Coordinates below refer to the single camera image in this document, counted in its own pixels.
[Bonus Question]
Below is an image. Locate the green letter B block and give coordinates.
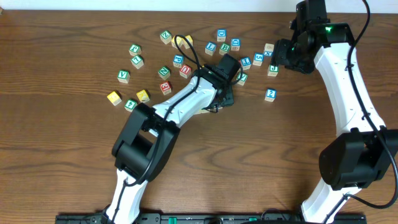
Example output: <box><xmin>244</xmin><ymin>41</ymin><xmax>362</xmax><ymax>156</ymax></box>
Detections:
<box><xmin>219</xmin><ymin>42</ymin><xmax>231</xmax><ymax>55</ymax></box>

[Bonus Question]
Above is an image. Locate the blue letter d block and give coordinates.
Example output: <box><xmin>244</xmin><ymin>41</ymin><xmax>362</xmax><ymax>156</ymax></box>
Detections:
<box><xmin>231</xmin><ymin>38</ymin><xmax>241</xmax><ymax>51</ymax></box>
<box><xmin>216</xmin><ymin>29</ymin><xmax>226</xmax><ymax>42</ymax></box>

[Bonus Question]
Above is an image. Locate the yellow block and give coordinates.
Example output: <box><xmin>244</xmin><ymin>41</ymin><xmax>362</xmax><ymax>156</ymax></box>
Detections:
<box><xmin>171</xmin><ymin>35</ymin><xmax>183</xmax><ymax>49</ymax></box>
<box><xmin>107</xmin><ymin>91</ymin><xmax>122</xmax><ymax>106</ymax></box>
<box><xmin>136</xmin><ymin>90</ymin><xmax>150</xmax><ymax>103</ymax></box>
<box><xmin>183</xmin><ymin>35</ymin><xmax>193</xmax><ymax>49</ymax></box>

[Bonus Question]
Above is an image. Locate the blue number 5 block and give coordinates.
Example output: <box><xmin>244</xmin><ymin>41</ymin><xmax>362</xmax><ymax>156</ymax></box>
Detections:
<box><xmin>252</xmin><ymin>52</ymin><xmax>264</xmax><ymax>66</ymax></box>

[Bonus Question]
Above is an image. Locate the green letter V block left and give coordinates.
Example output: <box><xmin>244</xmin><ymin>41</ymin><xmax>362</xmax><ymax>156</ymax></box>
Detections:
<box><xmin>117</xmin><ymin>70</ymin><xmax>130</xmax><ymax>83</ymax></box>

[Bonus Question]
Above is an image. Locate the red number 3 block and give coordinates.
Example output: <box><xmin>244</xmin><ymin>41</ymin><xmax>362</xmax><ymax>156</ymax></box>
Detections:
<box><xmin>160</xmin><ymin>81</ymin><xmax>172</xmax><ymax>95</ymax></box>

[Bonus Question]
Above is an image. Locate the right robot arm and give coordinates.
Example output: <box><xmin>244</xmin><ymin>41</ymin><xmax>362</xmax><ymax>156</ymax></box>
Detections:
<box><xmin>271</xmin><ymin>0</ymin><xmax>397</xmax><ymax>223</ymax></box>

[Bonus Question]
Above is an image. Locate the green number 4 block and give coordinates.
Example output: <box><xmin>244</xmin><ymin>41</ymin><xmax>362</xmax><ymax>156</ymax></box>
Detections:
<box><xmin>124</xmin><ymin>100</ymin><xmax>137</xmax><ymax>112</ymax></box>

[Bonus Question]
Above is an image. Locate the green letter Z block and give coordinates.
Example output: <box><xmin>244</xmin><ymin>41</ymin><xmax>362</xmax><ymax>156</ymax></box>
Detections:
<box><xmin>160</xmin><ymin>30</ymin><xmax>172</xmax><ymax>45</ymax></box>

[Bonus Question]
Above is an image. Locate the yellow block lower left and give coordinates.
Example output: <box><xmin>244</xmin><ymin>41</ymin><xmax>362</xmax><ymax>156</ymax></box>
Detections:
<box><xmin>136</xmin><ymin>90</ymin><xmax>150</xmax><ymax>103</ymax></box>

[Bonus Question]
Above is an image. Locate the blue letter P block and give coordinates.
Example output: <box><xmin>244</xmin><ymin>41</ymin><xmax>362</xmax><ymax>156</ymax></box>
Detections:
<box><xmin>173</xmin><ymin>54</ymin><xmax>184</xmax><ymax>68</ymax></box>

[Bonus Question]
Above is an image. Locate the blue letter D block lower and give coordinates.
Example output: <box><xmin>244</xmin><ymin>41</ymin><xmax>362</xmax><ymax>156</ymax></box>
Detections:
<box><xmin>231</xmin><ymin>38</ymin><xmax>241</xmax><ymax>51</ymax></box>

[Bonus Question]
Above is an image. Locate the yellow block far left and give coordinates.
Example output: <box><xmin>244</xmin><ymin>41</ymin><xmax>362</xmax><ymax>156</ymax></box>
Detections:
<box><xmin>107</xmin><ymin>91</ymin><xmax>122</xmax><ymax>106</ymax></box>

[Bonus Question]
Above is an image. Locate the blue letter X block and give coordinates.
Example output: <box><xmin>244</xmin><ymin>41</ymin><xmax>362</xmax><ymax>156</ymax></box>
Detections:
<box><xmin>264</xmin><ymin>44</ymin><xmax>274</xmax><ymax>57</ymax></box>

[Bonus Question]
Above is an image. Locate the blue letter L block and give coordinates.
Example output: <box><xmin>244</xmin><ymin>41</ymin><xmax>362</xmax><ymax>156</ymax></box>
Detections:
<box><xmin>205</xmin><ymin>42</ymin><xmax>217</xmax><ymax>56</ymax></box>

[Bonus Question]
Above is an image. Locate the green letter N block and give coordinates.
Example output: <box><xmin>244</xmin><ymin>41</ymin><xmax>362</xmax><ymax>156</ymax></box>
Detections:
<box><xmin>158</xmin><ymin>66</ymin><xmax>171</xmax><ymax>80</ymax></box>

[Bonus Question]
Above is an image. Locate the green letter J block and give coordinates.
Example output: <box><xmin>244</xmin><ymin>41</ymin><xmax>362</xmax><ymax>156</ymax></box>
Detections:
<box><xmin>267</xmin><ymin>65</ymin><xmax>279</xmax><ymax>77</ymax></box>

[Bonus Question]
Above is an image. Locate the green number 7 block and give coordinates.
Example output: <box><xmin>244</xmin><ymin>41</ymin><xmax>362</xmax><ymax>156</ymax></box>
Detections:
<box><xmin>131</xmin><ymin>55</ymin><xmax>144</xmax><ymax>69</ymax></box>

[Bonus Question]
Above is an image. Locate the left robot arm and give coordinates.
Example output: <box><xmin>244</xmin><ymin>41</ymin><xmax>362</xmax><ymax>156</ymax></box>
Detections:
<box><xmin>101</xmin><ymin>54</ymin><xmax>242</xmax><ymax>223</ymax></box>

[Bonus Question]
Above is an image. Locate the blue number 2 block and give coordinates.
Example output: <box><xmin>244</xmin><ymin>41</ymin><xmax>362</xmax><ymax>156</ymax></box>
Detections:
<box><xmin>264</xmin><ymin>88</ymin><xmax>277</xmax><ymax>102</ymax></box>

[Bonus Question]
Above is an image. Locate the red letter U block centre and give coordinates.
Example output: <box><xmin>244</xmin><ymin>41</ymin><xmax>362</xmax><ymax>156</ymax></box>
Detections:
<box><xmin>179</xmin><ymin>65</ymin><xmax>192</xmax><ymax>78</ymax></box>

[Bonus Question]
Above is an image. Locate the yellow block top right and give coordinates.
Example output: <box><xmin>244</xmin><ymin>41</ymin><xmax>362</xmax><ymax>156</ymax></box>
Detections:
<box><xmin>183</xmin><ymin>35</ymin><xmax>193</xmax><ymax>49</ymax></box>

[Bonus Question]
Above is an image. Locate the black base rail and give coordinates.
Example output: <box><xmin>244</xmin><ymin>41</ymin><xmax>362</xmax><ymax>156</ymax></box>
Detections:
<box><xmin>55</xmin><ymin>210</ymin><xmax>368</xmax><ymax>224</ymax></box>

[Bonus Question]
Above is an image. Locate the blue letter I block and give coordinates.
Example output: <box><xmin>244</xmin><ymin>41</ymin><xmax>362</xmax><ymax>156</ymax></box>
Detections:
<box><xmin>240</xmin><ymin>57</ymin><xmax>252</xmax><ymax>70</ymax></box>

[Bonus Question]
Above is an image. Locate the blue letter D block upper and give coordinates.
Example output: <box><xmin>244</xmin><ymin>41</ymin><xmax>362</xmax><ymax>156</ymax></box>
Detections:
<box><xmin>216</xmin><ymin>29</ymin><xmax>226</xmax><ymax>42</ymax></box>

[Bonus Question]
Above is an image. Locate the green letter v block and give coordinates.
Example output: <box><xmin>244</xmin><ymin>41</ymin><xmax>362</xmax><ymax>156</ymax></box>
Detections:
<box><xmin>117</xmin><ymin>70</ymin><xmax>130</xmax><ymax>83</ymax></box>
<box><xmin>236</xmin><ymin>73</ymin><xmax>248</xmax><ymax>86</ymax></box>

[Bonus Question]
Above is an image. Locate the yellow block top left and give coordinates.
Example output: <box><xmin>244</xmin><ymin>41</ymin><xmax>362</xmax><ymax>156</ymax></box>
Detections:
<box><xmin>171</xmin><ymin>35</ymin><xmax>183</xmax><ymax>49</ymax></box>

